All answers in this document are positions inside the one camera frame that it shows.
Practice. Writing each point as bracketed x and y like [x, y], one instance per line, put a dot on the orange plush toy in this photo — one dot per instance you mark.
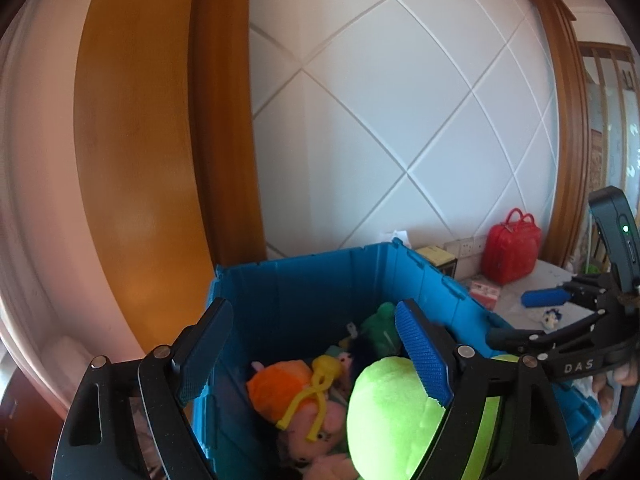
[277, 385]

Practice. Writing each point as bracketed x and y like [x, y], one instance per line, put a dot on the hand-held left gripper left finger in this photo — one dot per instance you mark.
[200, 360]

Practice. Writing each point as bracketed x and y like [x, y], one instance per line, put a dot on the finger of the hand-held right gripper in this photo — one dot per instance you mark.
[545, 296]
[520, 337]

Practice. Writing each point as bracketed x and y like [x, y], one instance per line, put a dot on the wooden door frame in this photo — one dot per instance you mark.
[560, 110]

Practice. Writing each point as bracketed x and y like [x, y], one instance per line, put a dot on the pink tissue pack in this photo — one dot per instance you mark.
[485, 292]

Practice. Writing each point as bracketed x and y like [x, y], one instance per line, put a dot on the person's right hand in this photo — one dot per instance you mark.
[602, 390]

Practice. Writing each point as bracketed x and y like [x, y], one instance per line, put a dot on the yellow snowball clamp toy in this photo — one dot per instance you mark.
[312, 395]

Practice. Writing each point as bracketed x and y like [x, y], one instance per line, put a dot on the red bear-embossed suitcase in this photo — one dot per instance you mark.
[512, 252]

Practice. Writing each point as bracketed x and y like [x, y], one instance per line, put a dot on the pink plush toy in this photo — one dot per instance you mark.
[320, 435]

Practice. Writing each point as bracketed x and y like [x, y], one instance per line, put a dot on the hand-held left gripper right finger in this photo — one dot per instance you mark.
[425, 355]

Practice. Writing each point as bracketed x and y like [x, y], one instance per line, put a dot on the wooden wall panel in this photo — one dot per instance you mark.
[150, 160]

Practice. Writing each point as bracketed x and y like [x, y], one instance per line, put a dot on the small white plush toy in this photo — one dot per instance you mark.
[552, 317]

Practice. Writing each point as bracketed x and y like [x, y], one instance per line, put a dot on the white wall power socket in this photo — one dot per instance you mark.
[467, 245]

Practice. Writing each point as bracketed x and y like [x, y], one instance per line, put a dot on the dark green plush toy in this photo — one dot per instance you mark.
[380, 325]

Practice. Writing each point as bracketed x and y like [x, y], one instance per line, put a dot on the green frog plush toy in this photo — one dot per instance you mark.
[390, 420]

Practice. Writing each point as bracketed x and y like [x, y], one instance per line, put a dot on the blue plastic storage crate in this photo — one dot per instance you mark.
[310, 285]

